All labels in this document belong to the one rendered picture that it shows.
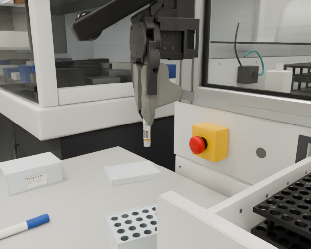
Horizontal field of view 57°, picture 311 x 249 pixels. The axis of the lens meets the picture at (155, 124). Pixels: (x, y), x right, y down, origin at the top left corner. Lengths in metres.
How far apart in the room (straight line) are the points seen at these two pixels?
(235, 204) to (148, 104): 0.17
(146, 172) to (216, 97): 0.26
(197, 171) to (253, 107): 0.23
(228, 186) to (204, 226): 0.42
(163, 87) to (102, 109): 0.62
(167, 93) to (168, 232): 0.19
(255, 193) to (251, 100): 0.24
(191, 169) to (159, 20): 0.46
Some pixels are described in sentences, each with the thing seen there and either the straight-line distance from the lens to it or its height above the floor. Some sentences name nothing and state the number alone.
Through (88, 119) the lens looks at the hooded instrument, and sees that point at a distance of 0.99.
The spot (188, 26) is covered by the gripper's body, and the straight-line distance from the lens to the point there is 0.41.
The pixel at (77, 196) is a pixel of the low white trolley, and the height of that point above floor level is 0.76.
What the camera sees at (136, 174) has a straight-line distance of 0.73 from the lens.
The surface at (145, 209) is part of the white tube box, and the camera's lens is 0.55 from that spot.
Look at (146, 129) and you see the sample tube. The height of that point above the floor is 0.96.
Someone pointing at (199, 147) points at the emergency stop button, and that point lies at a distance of 0.62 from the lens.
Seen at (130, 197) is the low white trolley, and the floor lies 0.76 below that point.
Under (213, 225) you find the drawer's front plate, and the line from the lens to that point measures 0.27.
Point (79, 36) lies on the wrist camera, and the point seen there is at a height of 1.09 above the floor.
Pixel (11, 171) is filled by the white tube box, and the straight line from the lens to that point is 0.73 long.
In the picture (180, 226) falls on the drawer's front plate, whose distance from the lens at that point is 0.30.
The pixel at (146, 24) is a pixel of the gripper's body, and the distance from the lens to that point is 0.39.
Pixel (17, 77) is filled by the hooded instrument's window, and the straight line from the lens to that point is 1.12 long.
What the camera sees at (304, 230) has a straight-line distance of 0.34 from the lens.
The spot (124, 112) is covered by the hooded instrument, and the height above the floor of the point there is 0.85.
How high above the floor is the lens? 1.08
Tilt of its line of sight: 15 degrees down
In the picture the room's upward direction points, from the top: straight up
